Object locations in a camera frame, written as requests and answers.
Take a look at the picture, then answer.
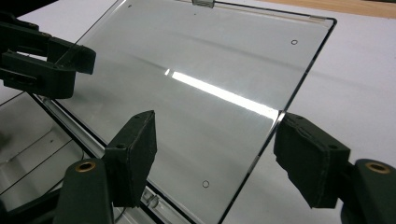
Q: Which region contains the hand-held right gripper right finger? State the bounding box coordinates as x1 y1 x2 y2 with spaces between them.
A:
274 112 351 209

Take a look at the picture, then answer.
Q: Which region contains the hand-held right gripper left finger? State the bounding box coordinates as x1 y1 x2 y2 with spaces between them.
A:
104 109 158 209

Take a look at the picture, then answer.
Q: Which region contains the clear grey plastic compartment box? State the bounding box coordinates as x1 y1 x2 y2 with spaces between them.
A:
0 0 338 224

